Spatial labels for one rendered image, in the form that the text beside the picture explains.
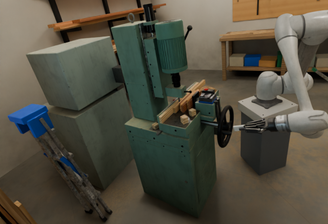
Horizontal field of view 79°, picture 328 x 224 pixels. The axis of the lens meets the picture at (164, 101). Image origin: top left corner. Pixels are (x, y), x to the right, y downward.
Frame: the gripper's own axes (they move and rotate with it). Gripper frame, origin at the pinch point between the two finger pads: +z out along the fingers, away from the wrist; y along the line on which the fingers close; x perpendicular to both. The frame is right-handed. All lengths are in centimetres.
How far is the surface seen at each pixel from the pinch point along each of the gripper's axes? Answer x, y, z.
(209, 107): -12.9, -9.3, 18.9
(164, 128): -13.7, 13.7, 43.0
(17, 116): -62, 68, 91
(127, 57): -66, 2, 57
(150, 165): 19, 13, 80
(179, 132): -9.1, 13.7, 32.0
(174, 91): -30.8, -5.9, 37.1
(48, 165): 6, 35, 243
